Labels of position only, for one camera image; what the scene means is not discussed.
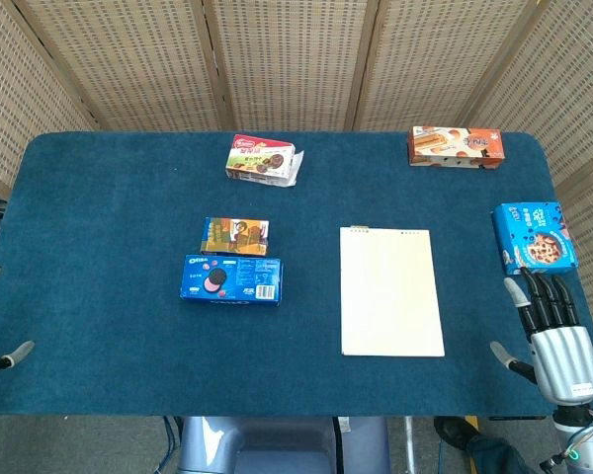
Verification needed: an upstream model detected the blue carpet table covering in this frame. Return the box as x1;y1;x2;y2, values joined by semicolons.
0;130;593;421

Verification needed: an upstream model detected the blue cable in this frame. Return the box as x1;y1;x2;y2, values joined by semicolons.
162;416;180;474

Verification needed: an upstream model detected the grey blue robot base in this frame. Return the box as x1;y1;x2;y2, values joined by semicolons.
177;416;391;474

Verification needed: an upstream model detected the blue chocolate chip cookie box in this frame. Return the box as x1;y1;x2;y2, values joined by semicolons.
490;200;579;277

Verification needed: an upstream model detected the blue Oreo cookie box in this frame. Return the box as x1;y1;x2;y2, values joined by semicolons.
179;254;283;307

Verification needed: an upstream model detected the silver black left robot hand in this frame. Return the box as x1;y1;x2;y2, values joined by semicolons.
0;265;36;377

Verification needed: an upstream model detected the white red Nestle wafer box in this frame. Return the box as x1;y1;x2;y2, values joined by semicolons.
224;133;305;189

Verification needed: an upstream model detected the cream lined notepad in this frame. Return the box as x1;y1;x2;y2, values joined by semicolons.
339;225;446;357

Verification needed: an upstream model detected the white table leg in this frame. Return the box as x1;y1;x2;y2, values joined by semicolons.
403;416;415;474

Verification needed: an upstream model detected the orange green snack box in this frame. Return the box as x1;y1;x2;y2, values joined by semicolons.
200;216;271;257

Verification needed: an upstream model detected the woven rattan folding screen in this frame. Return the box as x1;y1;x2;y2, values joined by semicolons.
0;0;593;381

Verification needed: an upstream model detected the dark blue cloth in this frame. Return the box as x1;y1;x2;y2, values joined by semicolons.
466;433;543;474

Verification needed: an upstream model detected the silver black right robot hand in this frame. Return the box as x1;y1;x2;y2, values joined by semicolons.
490;268;593;406

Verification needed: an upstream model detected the black caster wheel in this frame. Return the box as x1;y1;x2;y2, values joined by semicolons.
433;416;481;451

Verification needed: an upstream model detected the orange wafer roll box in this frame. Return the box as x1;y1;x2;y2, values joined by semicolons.
407;125;505;173

